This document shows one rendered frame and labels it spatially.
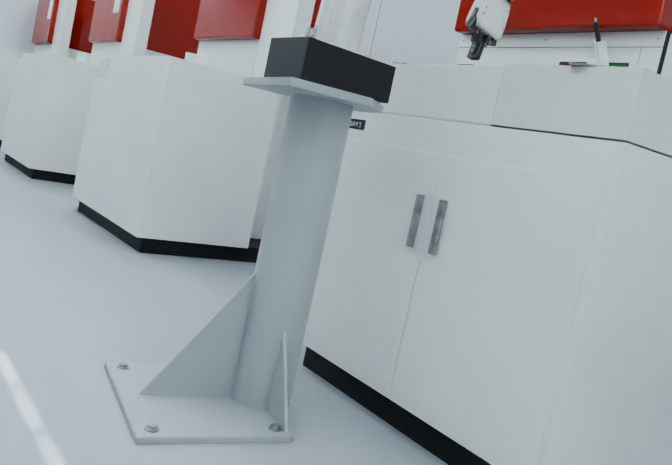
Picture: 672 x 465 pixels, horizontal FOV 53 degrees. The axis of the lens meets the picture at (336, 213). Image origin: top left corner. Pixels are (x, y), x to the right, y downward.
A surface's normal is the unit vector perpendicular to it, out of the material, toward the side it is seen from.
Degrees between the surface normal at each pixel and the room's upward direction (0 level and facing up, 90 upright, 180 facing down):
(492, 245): 90
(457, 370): 90
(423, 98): 90
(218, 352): 90
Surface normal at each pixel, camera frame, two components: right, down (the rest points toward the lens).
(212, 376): 0.45, 0.17
